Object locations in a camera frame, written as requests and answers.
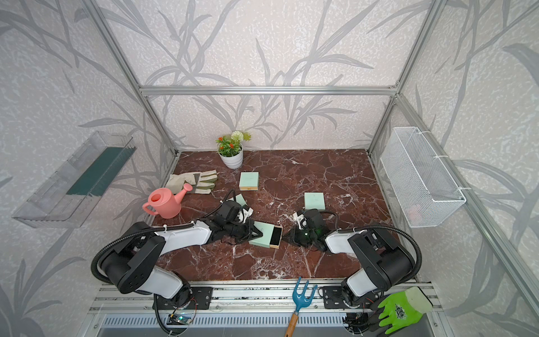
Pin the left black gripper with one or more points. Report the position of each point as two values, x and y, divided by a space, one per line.
249 229

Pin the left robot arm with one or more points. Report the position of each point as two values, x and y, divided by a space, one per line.
130 262

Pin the pink watering can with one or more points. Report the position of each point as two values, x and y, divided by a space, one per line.
162 202

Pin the mint drawer jewelry box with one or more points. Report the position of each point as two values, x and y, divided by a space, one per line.
271 236

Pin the white wire mesh basket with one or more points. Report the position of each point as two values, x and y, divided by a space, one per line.
426 191

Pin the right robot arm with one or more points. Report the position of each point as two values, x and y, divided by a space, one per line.
387 256

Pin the potted plant white pot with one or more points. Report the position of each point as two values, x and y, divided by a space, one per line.
230 148

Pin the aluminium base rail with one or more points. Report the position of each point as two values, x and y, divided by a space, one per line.
244 303

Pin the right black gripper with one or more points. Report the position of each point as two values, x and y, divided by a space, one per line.
293 239

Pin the clear plastic wall shelf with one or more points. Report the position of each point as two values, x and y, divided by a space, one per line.
68 197

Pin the green work glove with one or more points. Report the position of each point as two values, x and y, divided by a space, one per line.
398 310

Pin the beige gardening gloves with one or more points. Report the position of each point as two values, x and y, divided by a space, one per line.
202 182

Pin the blue hand rake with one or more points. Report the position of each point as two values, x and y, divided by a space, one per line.
301 301

